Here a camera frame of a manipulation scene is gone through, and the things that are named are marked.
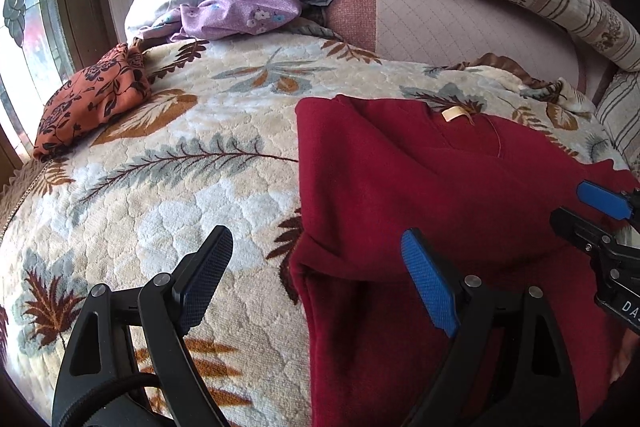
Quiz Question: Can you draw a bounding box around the dark red sweater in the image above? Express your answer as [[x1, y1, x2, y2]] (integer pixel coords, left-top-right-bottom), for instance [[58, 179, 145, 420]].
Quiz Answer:
[[288, 94, 640, 427]]

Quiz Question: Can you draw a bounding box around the purple floral cloth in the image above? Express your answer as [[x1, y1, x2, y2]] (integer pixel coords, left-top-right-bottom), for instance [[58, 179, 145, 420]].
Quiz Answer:
[[134, 0, 303, 44]]

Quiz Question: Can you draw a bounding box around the orange floral cloth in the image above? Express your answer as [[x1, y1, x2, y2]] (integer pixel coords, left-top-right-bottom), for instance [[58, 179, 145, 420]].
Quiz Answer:
[[32, 43, 152, 162]]

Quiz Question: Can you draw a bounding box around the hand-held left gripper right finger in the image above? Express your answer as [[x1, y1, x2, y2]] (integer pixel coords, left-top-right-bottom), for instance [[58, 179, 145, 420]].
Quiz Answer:
[[400, 229, 584, 427]]

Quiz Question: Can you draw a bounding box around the stained glass window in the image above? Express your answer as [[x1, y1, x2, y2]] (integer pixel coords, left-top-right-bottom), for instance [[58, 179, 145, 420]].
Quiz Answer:
[[0, 0, 116, 168]]

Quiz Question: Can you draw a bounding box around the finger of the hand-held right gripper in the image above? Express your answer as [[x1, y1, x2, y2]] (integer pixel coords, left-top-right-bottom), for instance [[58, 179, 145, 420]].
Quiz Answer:
[[549, 206, 640, 269], [576, 179, 640, 223]]

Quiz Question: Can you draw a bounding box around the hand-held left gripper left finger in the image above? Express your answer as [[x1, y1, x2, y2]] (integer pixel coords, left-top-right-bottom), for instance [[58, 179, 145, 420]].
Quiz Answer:
[[52, 225, 234, 427]]

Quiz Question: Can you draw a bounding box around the leaf print fleece blanket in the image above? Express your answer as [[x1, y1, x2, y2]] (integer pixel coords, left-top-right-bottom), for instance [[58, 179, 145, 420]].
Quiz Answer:
[[0, 29, 636, 427]]

